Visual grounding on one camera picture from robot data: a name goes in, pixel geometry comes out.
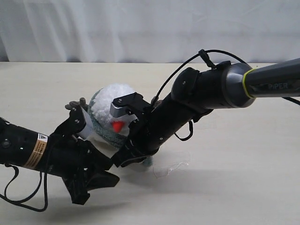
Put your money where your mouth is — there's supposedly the white curtain backdrop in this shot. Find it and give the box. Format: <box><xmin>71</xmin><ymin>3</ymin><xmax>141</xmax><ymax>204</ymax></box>
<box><xmin>0</xmin><ymin>0</ymin><xmax>300</xmax><ymax>63</ymax></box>

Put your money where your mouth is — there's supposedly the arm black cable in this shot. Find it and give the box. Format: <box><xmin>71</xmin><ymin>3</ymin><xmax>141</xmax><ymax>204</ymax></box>
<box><xmin>150</xmin><ymin>49</ymin><xmax>300</xmax><ymax>142</ymax></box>
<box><xmin>0</xmin><ymin>135</ymin><xmax>78</xmax><ymax>212</ymax></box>

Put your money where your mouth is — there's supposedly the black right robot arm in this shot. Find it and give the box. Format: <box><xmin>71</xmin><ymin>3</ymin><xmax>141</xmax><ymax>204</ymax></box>
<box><xmin>110</xmin><ymin>59</ymin><xmax>300</xmax><ymax>167</ymax></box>

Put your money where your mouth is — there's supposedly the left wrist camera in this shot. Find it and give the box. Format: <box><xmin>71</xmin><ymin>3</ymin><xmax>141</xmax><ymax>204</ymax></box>
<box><xmin>48</xmin><ymin>105</ymin><xmax>97</xmax><ymax>144</ymax></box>

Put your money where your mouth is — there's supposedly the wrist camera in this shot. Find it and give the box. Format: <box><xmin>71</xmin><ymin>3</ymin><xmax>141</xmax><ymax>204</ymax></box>
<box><xmin>109</xmin><ymin>92</ymin><xmax>153</xmax><ymax>125</ymax></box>
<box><xmin>48</xmin><ymin>105</ymin><xmax>97</xmax><ymax>144</ymax></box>

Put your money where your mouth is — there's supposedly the clear tape patch near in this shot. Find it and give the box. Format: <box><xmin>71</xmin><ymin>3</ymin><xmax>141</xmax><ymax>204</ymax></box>
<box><xmin>152</xmin><ymin>151</ymin><xmax>190</xmax><ymax>178</ymax></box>

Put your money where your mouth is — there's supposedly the green knitted scarf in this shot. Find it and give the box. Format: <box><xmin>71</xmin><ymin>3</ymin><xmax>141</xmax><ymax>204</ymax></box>
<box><xmin>88</xmin><ymin>88</ymin><xmax>154</xmax><ymax>167</ymax></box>

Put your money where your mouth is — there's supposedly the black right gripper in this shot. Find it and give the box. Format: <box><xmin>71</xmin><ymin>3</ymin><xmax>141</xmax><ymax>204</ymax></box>
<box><xmin>111</xmin><ymin>100</ymin><xmax>195</xmax><ymax>167</ymax></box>

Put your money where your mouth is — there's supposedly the white plush snowman toy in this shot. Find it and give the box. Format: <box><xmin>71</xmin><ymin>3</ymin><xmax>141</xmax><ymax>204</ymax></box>
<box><xmin>64</xmin><ymin>83</ymin><xmax>137</xmax><ymax>157</ymax></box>

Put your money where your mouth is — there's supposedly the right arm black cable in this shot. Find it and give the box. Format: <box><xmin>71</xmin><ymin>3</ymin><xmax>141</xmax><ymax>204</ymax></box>
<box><xmin>150</xmin><ymin>49</ymin><xmax>300</xmax><ymax>142</ymax></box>

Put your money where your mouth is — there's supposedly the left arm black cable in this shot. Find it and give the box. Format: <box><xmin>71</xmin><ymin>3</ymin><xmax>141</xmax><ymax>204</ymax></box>
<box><xmin>0</xmin><ymin>135</ymin><xmax>78</xmax><ymax>212</ymax></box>

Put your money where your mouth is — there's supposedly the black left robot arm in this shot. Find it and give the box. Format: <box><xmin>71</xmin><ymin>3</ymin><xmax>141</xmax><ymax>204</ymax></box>
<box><xmin>0</xmin><ymin>119</ymin><xmax>120</xmax><ymax>205</ymax></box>

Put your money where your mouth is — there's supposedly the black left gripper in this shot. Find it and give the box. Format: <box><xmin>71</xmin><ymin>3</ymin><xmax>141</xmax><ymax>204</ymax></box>
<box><xmin>47</xmin><ymin>140</ymin><xmax>120</xmax><ymax>204</ymax></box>

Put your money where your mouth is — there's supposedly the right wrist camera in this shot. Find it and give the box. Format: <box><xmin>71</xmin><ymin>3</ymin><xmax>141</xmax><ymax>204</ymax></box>
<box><xmin>109</xmin><ymin>92</ymin><xmax>153</xmax><ymax>125</ymax></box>

